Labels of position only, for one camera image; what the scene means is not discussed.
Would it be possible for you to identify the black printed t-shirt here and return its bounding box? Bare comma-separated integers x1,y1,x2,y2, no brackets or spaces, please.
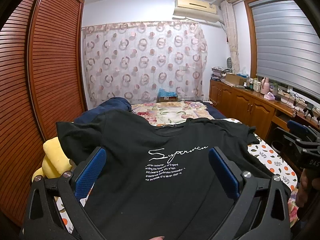
56,109,272,239

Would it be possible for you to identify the person's right hand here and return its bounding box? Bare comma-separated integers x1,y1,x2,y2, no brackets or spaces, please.
296,169,311,207

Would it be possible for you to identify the long wooden sideboard cabinet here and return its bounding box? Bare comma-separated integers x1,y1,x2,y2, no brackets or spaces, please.
209,80,319,141

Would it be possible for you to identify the orange fruit print bedsheet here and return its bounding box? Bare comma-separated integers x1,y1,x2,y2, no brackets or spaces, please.
246,132,299,190

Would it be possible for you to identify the yellow plush toy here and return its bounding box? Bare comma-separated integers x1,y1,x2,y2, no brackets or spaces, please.
31,137,73,181

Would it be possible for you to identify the pink tissue pouch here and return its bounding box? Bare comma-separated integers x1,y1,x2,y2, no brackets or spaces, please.
264,92,275,101

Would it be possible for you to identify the pink thermos jug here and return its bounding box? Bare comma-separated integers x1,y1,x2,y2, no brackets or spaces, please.
260,77,270,95

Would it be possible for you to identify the navy blue mattress cover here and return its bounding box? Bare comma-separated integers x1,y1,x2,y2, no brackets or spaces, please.
202,101,226,119

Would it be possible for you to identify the folded navy blue garment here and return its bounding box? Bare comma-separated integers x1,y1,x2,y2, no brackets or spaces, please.
74,97,132,124

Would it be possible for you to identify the open cardboard box on cabinet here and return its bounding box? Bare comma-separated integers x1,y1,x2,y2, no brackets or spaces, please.
225,73,247,86

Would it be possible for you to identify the grey zebra window blind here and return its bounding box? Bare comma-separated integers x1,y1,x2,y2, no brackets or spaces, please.
249,0,319,99

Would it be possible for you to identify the stack of folded fabrics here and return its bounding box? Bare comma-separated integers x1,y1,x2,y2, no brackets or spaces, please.
211,67,232,81

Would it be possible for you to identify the wooden louvered wardrobe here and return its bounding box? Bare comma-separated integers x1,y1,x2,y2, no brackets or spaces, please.
1,0,87,225

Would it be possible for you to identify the sheer circle-patterned curtain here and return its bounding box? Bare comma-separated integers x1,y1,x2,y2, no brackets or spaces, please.
82,21,208,107

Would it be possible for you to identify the tied beige side curtain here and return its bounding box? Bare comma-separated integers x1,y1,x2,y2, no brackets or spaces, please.
220,0,240,74

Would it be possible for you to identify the wall air conditioner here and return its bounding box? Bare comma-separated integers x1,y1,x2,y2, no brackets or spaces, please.
173,0,220,23

